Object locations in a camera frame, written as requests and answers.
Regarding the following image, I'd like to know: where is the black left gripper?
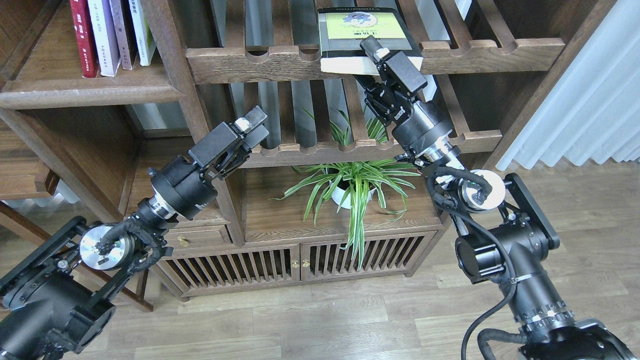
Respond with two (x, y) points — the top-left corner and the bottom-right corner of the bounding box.
(148, 105), (269, 220)

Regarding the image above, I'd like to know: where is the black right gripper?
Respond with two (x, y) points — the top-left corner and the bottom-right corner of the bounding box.
(356, 35), (453, 156)

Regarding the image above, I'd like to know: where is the green and black book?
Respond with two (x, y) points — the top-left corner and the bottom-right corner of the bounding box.
(317, 7), (423, 76)

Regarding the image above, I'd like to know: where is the white lavender book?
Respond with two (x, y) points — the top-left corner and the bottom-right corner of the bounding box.
(87, 0), (121, 77)

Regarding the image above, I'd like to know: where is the red cover book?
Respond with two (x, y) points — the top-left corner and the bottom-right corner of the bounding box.
(69, 0), (99, 78)

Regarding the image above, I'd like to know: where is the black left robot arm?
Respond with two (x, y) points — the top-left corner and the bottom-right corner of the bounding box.
(1, 106), (269, 360)

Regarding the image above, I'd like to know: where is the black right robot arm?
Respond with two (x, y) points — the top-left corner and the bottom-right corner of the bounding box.
(356, 36), (635, 360)

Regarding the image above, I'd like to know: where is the brass drawer knob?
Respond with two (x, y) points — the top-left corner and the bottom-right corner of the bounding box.
(177, 235), (190, 248)

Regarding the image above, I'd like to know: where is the white plant pot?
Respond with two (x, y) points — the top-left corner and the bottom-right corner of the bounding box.
(329, 179), (377, 211)

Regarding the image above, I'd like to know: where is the green spider plant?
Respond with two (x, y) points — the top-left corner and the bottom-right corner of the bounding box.
(272, 97), (426, 271)

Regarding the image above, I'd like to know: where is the white green upright book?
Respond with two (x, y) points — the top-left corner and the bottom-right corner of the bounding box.
(128, 0), (157, 66)

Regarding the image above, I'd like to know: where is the dark wooden bookshelf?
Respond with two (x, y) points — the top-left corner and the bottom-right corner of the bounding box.
(1, 0), (615, 302)

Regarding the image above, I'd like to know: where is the white curtain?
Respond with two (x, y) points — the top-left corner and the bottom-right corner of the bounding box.
(496, 0), (640, 171)

